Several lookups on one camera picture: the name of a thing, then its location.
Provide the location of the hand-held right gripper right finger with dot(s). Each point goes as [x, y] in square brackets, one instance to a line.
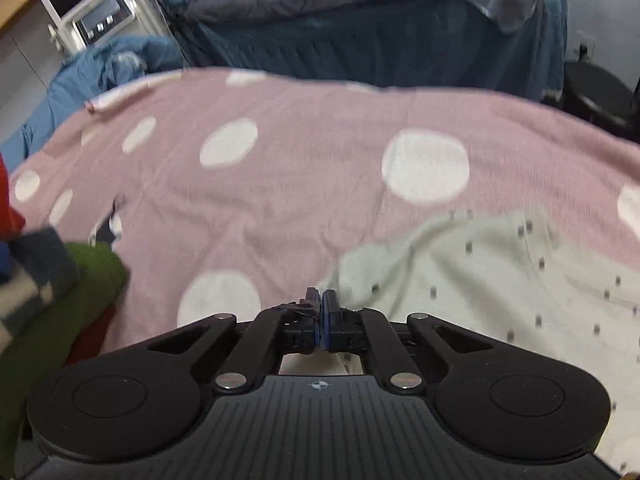
[329, 321]

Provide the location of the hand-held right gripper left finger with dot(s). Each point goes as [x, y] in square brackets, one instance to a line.
[315, 321]

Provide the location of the cream dotted small garment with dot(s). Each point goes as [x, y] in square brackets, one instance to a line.
[500, 280]

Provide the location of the blue crumpled clothes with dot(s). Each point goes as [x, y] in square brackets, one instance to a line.
[90, 80]

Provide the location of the pink polka dot blanket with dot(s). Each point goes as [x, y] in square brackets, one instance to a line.
[300, 185]

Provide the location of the dark red cloth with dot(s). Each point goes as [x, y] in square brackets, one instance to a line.
[95, 332]

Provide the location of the green cloth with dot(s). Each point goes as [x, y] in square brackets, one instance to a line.
[55, 330]

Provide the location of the checkered grey and cream cloth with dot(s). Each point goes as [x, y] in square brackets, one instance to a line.
[35, 275]

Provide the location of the bed with dark blue skirt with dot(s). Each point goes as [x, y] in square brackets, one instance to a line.
[375, 25]

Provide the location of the black round stool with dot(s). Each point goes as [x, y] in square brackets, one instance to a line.
[597, 92]

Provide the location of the white monitor device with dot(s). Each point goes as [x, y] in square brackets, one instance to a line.
[87, 0]

